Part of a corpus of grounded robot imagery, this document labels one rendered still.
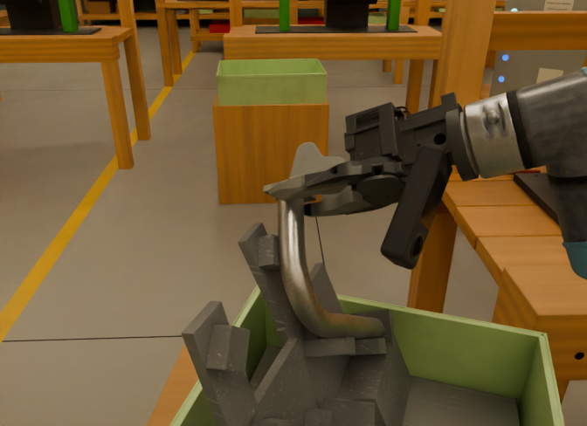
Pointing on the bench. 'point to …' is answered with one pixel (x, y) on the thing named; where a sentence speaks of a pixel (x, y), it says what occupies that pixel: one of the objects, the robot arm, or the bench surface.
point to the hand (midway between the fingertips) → (293, 206)
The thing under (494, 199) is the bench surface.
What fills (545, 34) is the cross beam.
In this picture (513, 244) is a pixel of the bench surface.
